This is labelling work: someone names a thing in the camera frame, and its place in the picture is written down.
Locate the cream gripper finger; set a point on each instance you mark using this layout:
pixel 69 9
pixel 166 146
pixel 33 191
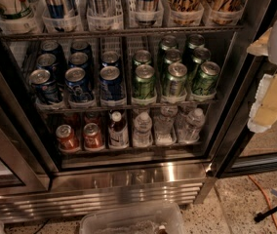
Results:
pixel 260 46
pixel 263 113

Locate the blue pepsi can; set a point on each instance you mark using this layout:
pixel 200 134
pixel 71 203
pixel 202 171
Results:
pixel 79 59
pixel 78 84
pixel 45 86
pixel 52 47
pixel 81 46
pixel 51 63
pixel 110 58
pixel 111 87

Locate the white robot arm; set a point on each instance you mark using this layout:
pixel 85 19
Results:
pixel 272 45

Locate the green can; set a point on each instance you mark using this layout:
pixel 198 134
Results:
pixel 172 56
pixel 174 80
pixel 141 57
pixel 166 43
pixel 205 79
pixel 144 81
pixel 192 42
pixel 198 56

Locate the green can back right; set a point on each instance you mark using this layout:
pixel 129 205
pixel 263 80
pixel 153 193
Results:
pixel 192 42

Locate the green can front right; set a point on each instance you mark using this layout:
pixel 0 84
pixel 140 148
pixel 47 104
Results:
pixel 205 79

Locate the fridge sliding door right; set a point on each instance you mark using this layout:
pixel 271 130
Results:
pixel 238 84

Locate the green can front middle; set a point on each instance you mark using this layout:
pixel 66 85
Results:
pixel 174 80

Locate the green can back middle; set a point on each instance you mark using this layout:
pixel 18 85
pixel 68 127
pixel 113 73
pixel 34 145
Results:
pixel 166 43

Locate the clear water bottle middle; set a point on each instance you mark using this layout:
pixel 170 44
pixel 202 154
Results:
pixel 163 125

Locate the clear water bottle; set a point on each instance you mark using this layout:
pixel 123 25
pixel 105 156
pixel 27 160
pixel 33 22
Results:
pixel 189 124
pixel 142 130
pixel 163 125

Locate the green can front left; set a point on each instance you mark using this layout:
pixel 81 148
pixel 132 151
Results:
pixel 144 81

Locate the steel fridge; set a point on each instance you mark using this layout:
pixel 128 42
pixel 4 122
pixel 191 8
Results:
pixel 85 181

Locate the red soda can right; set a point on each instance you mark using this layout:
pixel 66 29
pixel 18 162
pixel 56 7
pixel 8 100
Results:
pixel 92 137

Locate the red soda can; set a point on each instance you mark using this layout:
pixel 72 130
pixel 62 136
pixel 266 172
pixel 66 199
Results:
pixel 92 137
pixel 67 138

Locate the red soda can left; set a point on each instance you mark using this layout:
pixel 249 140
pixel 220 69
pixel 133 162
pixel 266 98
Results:
pixel 67 138

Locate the fridge glass door left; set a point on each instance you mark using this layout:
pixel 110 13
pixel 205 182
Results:
pixel 20 171

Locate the clear water bottle right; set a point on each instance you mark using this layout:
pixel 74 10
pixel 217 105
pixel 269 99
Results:
pixel 189 124

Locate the black stand leg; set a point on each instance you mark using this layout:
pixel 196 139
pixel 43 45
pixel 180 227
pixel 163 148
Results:
pixel 261 216

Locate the clear water bottle left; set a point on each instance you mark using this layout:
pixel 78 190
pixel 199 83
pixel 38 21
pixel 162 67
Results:
pixel 142 130

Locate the clear plastic bin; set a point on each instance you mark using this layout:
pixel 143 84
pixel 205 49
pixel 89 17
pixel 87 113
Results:
pixel 143 218

